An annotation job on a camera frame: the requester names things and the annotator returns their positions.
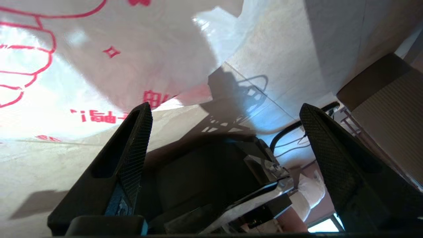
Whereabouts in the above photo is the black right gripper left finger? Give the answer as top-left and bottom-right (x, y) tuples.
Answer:
(48, 102), (153, 229)

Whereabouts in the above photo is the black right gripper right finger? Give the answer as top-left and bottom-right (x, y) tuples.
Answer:
(299, 103), (423, 232)

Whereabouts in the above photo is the new white red-print plastic bag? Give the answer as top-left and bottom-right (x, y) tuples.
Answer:
(0, 0), (247, 142)

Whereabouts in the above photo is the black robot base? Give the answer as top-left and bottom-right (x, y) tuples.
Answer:
(145, 136), (294, 233)

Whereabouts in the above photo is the brown cardboard box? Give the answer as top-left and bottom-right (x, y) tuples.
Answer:
(336, 53), (423, 192)

